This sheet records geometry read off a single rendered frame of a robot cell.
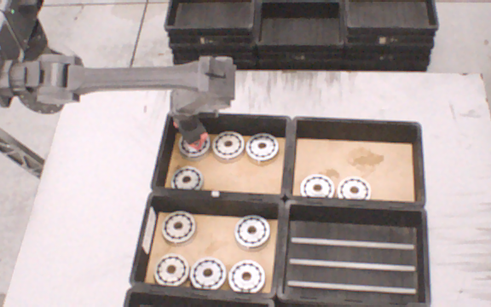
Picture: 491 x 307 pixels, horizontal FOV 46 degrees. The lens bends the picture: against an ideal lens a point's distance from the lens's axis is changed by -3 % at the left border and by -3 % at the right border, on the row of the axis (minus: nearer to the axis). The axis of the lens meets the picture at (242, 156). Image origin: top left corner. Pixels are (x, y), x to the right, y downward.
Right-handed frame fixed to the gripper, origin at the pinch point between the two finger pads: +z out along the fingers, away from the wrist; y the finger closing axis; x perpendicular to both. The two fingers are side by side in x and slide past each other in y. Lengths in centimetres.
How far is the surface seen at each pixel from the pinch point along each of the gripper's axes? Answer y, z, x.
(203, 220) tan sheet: -24.7, 4.0, 10.5
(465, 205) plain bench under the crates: -60, 17, -65
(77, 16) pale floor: 187, 88, -1
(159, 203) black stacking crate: -15.3, -1.3, 19.5
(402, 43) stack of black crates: 22, 39, -110
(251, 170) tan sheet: -17.2, 4.2, -10.7
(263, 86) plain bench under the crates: 19.7, 17.6, -37.4
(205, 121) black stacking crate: 2.7, -2.6, -6.4
